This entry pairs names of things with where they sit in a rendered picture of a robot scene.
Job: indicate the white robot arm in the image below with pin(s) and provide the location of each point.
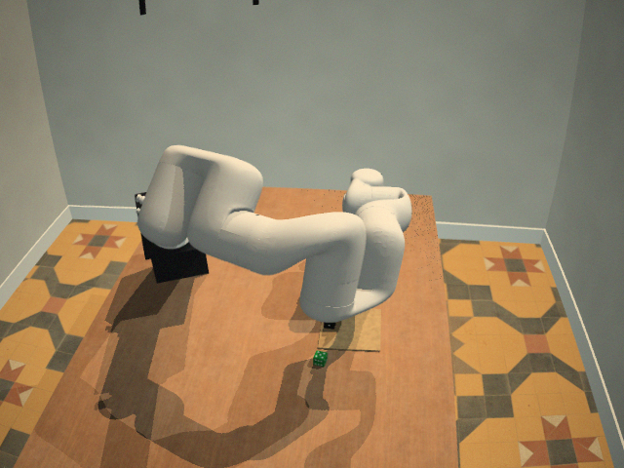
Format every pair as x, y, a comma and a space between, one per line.
222, 225

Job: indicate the green die with white pips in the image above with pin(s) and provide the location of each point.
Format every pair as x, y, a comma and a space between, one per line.
320, 358

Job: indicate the beige flat mat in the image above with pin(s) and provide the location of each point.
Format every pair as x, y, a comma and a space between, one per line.
358, 333

